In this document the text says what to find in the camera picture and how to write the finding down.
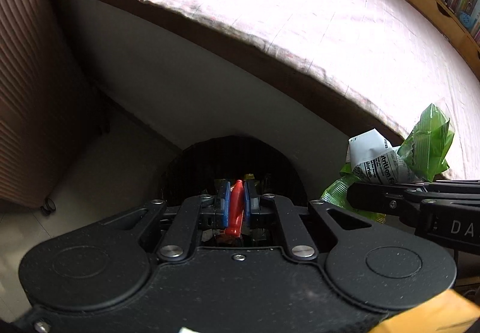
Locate person's yellow clothing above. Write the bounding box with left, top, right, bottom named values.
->
left=373, top=289, right=480, bottom=333

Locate green wrapper with white label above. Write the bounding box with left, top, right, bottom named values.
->
left=347, top=103, right=455, bottom=184

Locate pink ribbed suitcase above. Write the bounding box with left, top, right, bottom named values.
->
left=0, top=0, right=110, bottom=214

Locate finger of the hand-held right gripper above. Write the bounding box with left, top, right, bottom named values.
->
left=403, top=180, right=480, bottom=202
left=347, top=183, right=425, bottom=225

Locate blue round toy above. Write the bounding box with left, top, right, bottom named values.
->
left=458, top=11, right=477, bottom=28

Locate red plastic packet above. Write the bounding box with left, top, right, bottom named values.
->
left=225, top=179, right=247, bottom=238

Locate black trash bin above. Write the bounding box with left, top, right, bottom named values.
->
left=162, top=135, right=307, bottom=208

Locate wooden drawer box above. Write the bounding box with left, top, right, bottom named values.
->
left=406, top=0, right=480, bottom=71

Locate wooden desk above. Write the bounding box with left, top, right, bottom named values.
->
left=46, top=0, right=410, bottom=154

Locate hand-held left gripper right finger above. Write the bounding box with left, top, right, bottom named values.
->
left=244, top=180, right=391, bottom=261

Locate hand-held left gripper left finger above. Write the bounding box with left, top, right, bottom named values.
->
left=94, top=179, right=231, bottom=262

